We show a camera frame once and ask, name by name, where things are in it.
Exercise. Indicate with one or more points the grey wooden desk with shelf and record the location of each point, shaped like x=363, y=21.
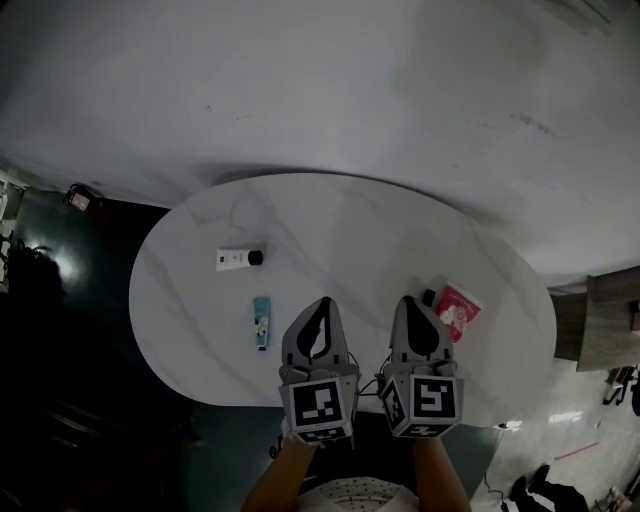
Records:
x=605, y=320

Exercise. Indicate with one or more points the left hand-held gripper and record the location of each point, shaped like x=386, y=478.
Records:
x=317, y=405

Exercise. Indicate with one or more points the red sachet packet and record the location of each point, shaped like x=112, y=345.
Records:
x=457, y=310

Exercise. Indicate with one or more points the white dotted shirt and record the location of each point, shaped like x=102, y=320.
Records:
x=360, y=495

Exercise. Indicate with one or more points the person's left forearm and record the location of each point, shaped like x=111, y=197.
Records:
x=282, y=480

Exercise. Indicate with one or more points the person's right forearm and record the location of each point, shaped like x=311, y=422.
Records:
x=440, y=475

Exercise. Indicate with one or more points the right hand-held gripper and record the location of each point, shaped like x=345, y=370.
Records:
x=432, y=400

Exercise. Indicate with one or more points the small black lipstick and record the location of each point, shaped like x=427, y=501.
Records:
x=428, y=297

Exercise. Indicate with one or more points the white shelf unit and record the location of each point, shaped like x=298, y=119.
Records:
x=9, y=195

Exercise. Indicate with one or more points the pink floor stick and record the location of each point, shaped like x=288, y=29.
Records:
x=580, y=450

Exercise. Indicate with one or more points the white oval marble table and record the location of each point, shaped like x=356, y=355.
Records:
x=350, y=240

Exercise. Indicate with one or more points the white tube with black cap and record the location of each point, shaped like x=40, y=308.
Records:
x=232, y=258

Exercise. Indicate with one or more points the small blue tube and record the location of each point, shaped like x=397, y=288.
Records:
x=262, y=322

